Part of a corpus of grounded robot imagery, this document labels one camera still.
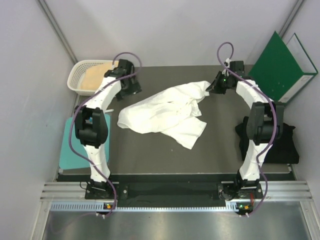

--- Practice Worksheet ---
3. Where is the purple cable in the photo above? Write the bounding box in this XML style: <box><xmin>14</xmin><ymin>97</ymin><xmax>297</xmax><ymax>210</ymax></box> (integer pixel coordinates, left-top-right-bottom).
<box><xmin>216</xmin><ymin>41</ymin><xmax>279</xmax><ymax>218</ymax></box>
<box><xmin>67</xmin><ymin>51</ymin><xmax>143</xmax><ymax>220</ymax></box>

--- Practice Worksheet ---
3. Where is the teal cutting mat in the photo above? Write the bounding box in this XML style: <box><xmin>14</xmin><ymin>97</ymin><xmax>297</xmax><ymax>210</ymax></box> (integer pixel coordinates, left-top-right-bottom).
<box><xmin>59</xmin><ymin>114</ymin><xmax>111</xmax><ymax>170</ymax></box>

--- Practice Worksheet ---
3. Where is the folded black t-shirt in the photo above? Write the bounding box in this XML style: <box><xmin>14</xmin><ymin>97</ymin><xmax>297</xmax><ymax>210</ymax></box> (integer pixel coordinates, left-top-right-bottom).
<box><xmin>235</xmin><ymin>116</ymin><xmax>300</xmax><ymax>164</ymax></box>

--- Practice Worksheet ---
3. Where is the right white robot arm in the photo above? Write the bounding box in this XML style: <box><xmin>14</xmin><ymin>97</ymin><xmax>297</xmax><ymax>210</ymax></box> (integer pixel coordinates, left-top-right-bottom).
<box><xmin>206</xmin><ymin>58</ymin><xmax>284</xmax><ymax>198</ymax></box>

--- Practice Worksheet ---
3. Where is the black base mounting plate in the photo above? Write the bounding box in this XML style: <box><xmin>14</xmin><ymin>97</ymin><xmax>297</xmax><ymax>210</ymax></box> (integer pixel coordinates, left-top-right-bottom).
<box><xmin>85</xmin><ymin>182</ymin><xmax>262</xmax><ymax>205</ymax></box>

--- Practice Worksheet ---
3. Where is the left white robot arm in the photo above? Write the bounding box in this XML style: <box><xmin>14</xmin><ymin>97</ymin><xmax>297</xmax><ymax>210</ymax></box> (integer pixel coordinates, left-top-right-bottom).
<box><xmin>74</xmin><ymin>59</ymin><xmax>142</xmax><ymax>200</ymax></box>

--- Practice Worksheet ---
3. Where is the green ring binder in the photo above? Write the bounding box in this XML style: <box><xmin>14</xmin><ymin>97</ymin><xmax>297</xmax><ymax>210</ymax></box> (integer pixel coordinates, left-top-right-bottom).
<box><xmin>249</xmin><ymin>32</ymin><xmax>319</xmax><ymax>104</ymax></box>

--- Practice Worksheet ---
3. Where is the white daisy print t-shirt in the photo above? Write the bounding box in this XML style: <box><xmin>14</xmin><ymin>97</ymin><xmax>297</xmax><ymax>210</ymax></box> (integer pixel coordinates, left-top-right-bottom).
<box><xmin>117</xmin><ymin>81</ymin><xmax>210</xmax><ymax>150</ymax></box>

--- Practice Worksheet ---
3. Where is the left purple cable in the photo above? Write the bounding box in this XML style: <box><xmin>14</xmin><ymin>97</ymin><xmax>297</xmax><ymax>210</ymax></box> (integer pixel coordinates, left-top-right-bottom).
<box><xmin>67</xmin><ymin>51</ymin><xmax>143</xmax><ymax>220</ymax></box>

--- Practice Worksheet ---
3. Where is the aluminium rail frame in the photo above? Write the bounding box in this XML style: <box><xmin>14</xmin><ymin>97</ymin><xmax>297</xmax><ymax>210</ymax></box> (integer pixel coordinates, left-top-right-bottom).
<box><xmin>31</xmin><ymin>175</ymin><xmax>320</xmax><ymax>240</ymax></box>

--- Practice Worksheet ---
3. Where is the beige folded t-shirt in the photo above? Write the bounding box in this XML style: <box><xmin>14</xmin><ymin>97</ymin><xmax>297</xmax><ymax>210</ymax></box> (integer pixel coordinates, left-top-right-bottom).
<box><xmin>80</xmin><ymin>61</ymin><xmax>118</xmax><ymax>93</ymax></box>

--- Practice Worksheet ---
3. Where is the white plastic basket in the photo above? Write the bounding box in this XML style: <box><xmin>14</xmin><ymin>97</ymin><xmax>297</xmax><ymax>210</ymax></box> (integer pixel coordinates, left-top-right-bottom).
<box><xmin>67</xmin><ymin>59</ymin><xmax>119</xmax><ymax>96</ymax></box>

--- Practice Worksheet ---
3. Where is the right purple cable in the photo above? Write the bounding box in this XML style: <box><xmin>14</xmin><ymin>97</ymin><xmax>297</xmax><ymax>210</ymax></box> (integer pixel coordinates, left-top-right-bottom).
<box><xmin>216</xmin><ymin>41</ymin><xmax>279</xmax><ymax>218</ymax></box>

